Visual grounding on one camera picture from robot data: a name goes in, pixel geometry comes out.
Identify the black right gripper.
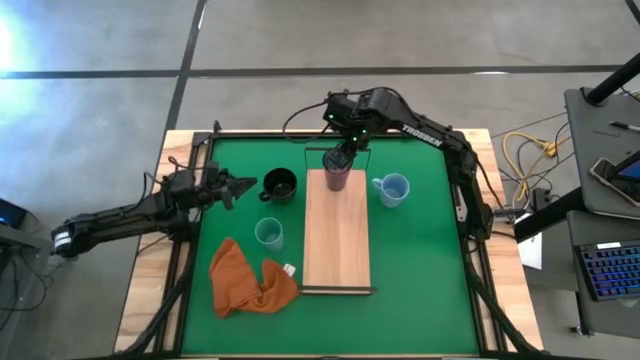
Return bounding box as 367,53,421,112
324,94,373,167

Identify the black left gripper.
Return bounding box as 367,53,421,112
198,160,259,212

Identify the purple tumbler cup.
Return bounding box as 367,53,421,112
322,149,354,193

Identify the black mug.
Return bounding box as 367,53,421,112
258,167,299,204

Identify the teal translucent cup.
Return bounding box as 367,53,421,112
254,216,285,252

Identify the light blue mug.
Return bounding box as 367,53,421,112
371,173,411,209

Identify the orange cloth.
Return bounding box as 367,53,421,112
208,237,302,320

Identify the green table mat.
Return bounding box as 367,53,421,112
180,136,481,357

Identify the white paper sheet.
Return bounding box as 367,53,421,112
516,212,544,272

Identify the black desk support bar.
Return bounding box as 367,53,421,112
513,186,587,245

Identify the dark side desk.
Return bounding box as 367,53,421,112
0,197,56,266

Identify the blue lit device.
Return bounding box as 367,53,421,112
0,198,29,231

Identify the grey desk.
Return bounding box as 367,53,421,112
563,87,640,337

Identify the smartphone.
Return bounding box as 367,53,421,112
589,157,640,208

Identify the black pole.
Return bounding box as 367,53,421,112
583,51,640,107

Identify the tablet with blue screen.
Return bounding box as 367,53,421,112
611,149,640,184

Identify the backlit keyboard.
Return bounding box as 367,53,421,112
573,240,640,303

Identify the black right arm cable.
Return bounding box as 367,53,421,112
281,101,332,147

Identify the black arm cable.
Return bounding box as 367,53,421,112
281,101,332,147
167,155,202,174

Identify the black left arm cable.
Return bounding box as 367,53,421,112
167,155,202,174

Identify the wooden shelf with wire ends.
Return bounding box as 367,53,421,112
298,146,378,297

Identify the black aluminium table frame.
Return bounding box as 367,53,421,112
114,119,547,360

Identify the yellow cable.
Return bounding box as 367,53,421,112
501,130,572,202

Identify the black floor cable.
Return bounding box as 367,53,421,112
0,248,55,332

